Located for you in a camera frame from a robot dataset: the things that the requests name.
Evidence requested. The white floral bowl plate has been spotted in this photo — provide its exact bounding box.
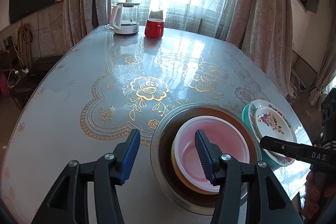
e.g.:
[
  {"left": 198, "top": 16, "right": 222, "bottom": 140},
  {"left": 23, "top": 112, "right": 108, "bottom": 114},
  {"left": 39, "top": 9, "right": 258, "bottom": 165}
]
[{"left": 255, "top": 107, "right": 293, "bottom": 141}]

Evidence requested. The yellow bowl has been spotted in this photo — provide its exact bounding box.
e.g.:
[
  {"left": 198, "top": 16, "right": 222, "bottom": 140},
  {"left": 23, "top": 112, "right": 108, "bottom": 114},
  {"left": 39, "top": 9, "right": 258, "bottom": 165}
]
[{"left": 171, "top": 145, "right": 217, "bottom": 195}]

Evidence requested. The red plastic bowl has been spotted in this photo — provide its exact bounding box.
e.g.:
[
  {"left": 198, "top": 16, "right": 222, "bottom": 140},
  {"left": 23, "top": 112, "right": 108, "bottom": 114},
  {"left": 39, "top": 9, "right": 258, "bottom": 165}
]
[{"left": 173, "top": 116, "right": 250, "bottom": 193}]

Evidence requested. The stainless steel bowl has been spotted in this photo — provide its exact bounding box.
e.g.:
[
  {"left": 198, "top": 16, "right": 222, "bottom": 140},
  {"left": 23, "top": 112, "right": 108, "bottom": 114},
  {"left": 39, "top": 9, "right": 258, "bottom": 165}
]
[{"left": 150, "top": 103, "right": 261, "bottom": 215}]

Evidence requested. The large teal round plate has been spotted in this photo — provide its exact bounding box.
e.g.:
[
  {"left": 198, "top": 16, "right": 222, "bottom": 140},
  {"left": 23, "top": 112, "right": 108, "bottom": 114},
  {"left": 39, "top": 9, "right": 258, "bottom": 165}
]
[{"left": 241, "top": 103, "right": 284, "bottom": 168}]

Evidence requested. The right hand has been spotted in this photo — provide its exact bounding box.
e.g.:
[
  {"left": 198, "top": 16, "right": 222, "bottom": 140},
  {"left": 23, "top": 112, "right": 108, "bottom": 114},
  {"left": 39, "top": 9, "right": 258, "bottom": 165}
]
[{"left": 302, "top": 171, "right": 321, "bottom": 219}]

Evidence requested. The pink curtain right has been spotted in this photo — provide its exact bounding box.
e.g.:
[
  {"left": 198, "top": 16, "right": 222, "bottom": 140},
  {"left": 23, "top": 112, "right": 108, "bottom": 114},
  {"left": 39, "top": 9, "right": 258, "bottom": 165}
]
[{"left": 226, "top": 0, "right": 293, "bottom": 96}]

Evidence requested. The red ceramic mug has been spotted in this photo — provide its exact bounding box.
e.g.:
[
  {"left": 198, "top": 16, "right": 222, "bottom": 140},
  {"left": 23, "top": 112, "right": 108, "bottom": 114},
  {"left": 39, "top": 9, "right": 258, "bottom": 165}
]
[{"left": 145, "top": 19, "right": 164, "bottom": 39}]

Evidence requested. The white glass electric kettle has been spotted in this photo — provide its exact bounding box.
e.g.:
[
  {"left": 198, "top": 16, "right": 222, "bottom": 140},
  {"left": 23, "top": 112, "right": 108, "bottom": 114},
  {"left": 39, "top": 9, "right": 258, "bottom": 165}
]
[{"left": 109, "top": 0, "right": 140, "bottom": 35}]

